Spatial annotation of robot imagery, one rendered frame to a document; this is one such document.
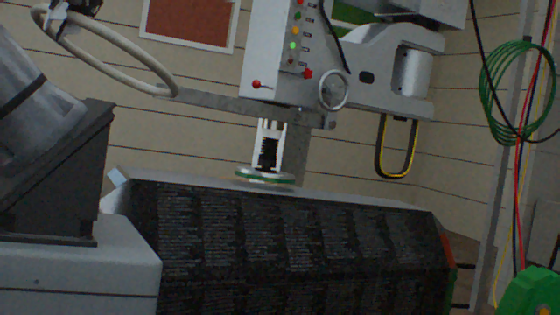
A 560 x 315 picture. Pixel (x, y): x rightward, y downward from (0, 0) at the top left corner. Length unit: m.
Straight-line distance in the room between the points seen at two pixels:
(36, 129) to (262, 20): 1.33
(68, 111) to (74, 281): 0.29
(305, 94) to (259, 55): 0.21
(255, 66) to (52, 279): 1.41
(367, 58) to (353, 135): 6.92
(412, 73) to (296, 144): 0.73
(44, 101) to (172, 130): 7.32
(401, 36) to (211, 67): 6.09
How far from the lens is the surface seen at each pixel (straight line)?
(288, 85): 2.21
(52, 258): 1.05
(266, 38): 2.27
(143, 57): 1.78
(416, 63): 2.70
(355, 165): 9.44
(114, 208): 1.98
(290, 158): 3.10
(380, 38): 2.52
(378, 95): 2.52
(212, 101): 2.10
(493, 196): 4.70
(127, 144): 8.34
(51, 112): 1.13
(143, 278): 1.07
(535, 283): 3.40
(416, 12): 2.65
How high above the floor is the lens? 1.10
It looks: 3 degrees down
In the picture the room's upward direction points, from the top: 9 degrees clockwise
